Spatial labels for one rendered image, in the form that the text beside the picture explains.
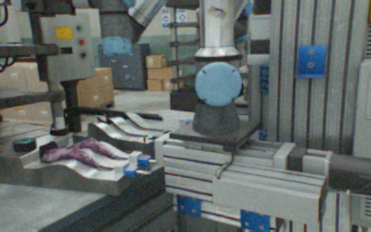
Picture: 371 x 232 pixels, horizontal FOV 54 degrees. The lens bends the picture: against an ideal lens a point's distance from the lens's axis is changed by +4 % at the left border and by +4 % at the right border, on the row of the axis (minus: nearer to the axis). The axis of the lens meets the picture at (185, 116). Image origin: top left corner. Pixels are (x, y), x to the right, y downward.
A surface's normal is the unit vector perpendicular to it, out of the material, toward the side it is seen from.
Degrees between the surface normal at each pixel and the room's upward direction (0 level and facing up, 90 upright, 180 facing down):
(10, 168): 90
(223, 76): 98
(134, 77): 90
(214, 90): 98
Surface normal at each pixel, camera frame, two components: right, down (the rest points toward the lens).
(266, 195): -0.47, 0.22
